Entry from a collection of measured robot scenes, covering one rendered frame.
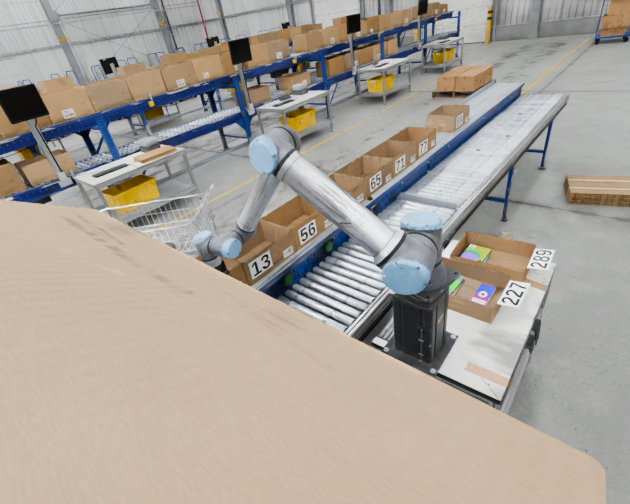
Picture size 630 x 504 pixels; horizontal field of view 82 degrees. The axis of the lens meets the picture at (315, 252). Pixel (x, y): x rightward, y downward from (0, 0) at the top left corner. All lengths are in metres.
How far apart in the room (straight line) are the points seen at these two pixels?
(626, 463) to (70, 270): 2.57
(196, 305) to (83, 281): 0.05
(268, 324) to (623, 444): 2.57
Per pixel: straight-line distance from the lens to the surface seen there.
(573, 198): 4.69
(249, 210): 1.59
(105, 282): 0.18
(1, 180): 5.83
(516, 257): 2.38
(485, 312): 1.90
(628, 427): 2.74
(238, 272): 1.98
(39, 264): 0.20
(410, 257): 1.18
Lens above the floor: 2.10
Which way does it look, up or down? 34 degrees down
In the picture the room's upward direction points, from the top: 10 degrees counter-clockwise
